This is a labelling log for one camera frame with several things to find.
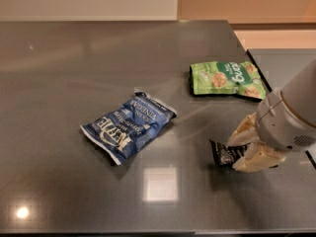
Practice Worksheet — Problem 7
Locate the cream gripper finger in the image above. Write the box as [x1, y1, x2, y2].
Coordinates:
[233, 141, 287, 173]
[227, 114, 259, 146]

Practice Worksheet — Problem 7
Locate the black rxbar chocolate wrapper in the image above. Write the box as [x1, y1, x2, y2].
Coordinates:
[210, 140, 248, 168]

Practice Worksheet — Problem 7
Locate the green snack pouch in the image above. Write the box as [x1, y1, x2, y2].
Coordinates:
[190, 61, 266, 100]

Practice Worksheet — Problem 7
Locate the blue kettle chips bag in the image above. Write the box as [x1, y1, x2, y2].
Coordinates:
[80, 89, 178, 165]

